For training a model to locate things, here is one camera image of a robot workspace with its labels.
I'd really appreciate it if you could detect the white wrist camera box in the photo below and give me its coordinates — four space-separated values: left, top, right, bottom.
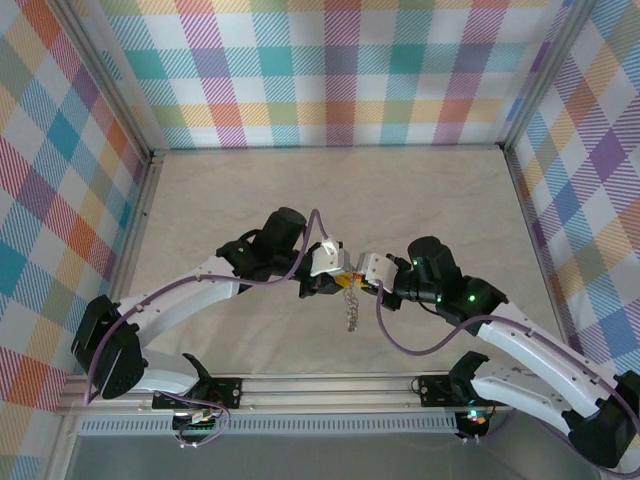
307 239 351 279
355 251 399 291

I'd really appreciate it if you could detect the grey metal sheet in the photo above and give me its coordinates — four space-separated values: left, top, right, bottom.
64 407 601 480

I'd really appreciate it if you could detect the aluminium frame rail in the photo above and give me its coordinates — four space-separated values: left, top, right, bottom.
42 149 164 480

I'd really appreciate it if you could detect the aluminium frame corner post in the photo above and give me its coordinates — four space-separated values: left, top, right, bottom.
52 0 159 161
499 0 596 151

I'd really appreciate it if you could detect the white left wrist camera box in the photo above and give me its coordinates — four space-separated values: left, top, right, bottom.
307 239 351 279

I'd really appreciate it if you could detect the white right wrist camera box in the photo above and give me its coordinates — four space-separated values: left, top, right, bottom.
355 251 399 291

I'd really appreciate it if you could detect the small circuit board with led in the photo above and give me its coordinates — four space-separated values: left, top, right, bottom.
458 408 490 437

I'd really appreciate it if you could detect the slotted grey cable duct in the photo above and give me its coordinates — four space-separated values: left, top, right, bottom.
77 418 461 436

